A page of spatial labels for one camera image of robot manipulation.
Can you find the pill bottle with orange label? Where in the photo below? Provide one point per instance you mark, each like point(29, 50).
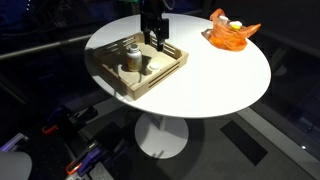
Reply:
point(134, 58)

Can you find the round white pedestal table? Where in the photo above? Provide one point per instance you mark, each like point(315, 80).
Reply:
point(212, 83)

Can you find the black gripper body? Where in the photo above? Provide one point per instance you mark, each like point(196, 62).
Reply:
point(152, 21)

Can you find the grey rounded object corner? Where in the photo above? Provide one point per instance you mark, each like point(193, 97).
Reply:
point(15, 166)

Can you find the purple orange clamp lower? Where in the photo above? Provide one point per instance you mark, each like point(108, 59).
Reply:
point(93, 154)

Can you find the white bottle cap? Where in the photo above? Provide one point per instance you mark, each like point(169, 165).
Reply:
point(154, 66)

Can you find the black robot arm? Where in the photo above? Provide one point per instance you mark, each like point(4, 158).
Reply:
point(154, 4)

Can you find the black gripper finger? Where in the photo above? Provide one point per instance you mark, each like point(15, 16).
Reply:
point(160, 41)
point(146, 36)

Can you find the black floor mat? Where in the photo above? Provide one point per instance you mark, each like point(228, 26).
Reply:
point(251, 149)

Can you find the purple orange clamp upper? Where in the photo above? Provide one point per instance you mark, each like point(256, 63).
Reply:
point(63, 115)

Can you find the purple orange clamp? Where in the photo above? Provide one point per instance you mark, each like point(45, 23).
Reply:
point(63, 115)
point(93, 154)

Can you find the white bottle in bag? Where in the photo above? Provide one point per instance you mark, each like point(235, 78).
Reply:
point(223, 19)

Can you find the grey metal handrail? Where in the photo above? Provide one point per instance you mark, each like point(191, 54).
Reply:
point(40, 48)

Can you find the wooden slatted crate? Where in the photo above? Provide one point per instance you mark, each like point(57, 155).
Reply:
point(112, 59)

